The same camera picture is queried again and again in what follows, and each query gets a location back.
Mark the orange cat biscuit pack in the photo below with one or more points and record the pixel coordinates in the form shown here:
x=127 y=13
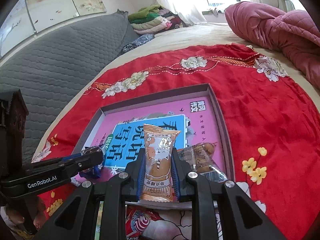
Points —
x=158 y=144

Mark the pink blue workbook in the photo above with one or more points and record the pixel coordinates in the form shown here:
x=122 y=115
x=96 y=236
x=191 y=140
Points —
x=188 y=123

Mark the red floral blanket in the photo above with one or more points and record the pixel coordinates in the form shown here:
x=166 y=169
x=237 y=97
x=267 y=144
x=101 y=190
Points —
x=272 y=122

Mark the orange-edged brown snack pack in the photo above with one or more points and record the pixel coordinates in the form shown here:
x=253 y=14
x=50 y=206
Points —
x=200 y=159

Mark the beige bed sheet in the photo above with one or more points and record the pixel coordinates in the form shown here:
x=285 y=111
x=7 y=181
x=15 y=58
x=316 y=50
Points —
x=207 y=34

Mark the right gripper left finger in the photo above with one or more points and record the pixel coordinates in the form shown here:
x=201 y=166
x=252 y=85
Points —
x=77 y=217

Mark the blue oreo cookie pack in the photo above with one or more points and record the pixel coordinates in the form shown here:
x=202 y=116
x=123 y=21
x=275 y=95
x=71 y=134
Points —
x=96 y=158

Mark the grey shallow box tray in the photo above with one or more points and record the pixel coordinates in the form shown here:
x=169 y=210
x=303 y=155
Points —
x=198 y=89

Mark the dark blue patterned pillow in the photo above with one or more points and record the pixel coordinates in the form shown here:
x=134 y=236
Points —
x=137 y=43

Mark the floral wall painting panels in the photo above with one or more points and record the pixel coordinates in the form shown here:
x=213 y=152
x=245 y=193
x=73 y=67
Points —
x=32 y=16

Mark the pink quilted comforter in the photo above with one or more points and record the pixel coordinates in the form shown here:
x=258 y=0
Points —
x=293 y=33

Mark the grey quilted headboard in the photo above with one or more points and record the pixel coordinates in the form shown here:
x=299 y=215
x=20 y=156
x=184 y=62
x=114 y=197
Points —
x=55 y=67

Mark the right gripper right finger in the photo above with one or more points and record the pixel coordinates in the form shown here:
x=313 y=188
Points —
x=219 y=209

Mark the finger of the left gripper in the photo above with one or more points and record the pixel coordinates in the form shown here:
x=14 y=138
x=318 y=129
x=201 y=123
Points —
x=75 y=163

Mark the stack of folded blankets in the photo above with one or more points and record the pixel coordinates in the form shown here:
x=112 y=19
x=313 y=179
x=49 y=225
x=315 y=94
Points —
x=155 y=19

